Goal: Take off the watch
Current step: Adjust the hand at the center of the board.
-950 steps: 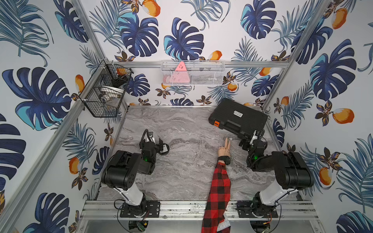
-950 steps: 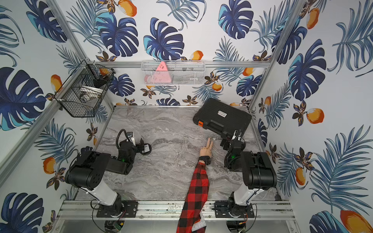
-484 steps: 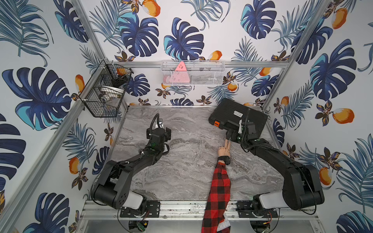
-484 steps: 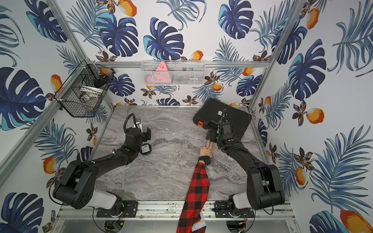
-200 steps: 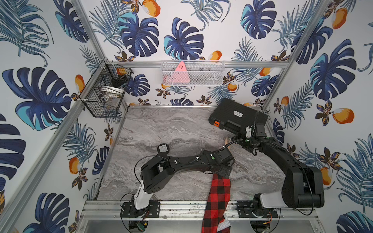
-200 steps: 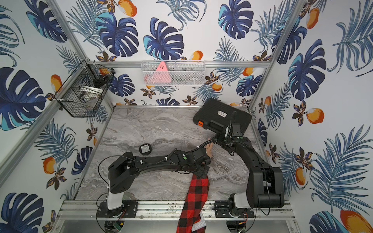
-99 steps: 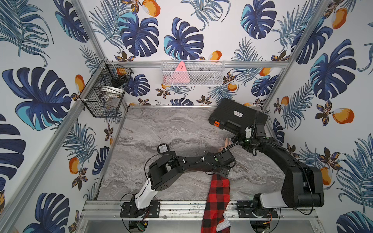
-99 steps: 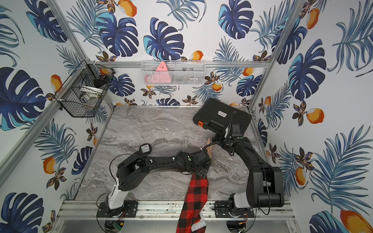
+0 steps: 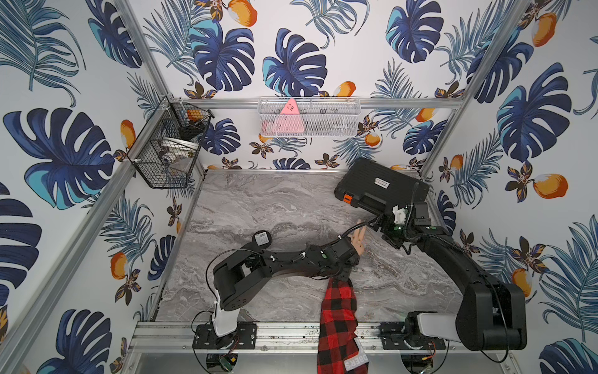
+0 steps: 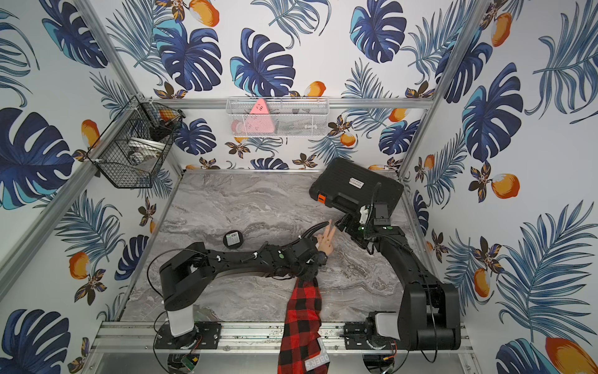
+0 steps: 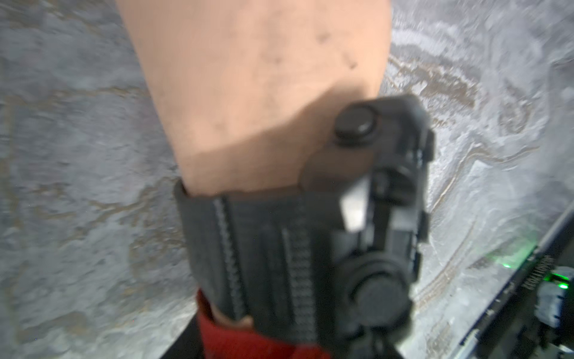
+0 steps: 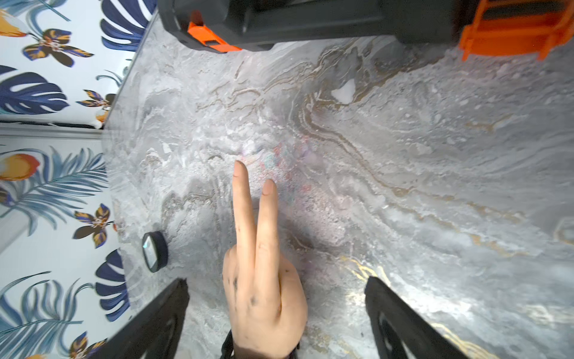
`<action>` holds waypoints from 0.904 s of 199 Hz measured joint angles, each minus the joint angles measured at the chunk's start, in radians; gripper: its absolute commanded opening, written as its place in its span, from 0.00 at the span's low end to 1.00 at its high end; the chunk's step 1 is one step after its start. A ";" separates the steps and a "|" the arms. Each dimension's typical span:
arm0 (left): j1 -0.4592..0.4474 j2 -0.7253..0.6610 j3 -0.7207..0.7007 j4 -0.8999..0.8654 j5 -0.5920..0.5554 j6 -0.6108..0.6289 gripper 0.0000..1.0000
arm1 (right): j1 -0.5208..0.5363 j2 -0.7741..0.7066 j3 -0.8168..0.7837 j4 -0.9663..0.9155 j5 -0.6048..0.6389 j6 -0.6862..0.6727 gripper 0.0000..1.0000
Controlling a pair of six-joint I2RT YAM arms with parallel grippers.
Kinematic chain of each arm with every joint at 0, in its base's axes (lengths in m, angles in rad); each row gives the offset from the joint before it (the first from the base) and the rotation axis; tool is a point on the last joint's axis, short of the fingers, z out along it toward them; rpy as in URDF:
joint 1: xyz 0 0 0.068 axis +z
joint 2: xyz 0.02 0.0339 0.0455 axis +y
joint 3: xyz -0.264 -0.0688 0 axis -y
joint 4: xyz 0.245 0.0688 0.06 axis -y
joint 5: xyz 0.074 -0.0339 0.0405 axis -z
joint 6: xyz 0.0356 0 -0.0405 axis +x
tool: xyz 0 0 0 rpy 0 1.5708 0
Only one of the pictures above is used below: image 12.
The black plastic tool case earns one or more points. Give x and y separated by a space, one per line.
485 28

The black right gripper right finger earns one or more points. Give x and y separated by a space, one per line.
398 329

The black round disc with label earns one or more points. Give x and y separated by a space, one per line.
155 251

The mannequin hand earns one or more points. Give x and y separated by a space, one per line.
267 306

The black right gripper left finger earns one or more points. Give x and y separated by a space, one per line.
155 332

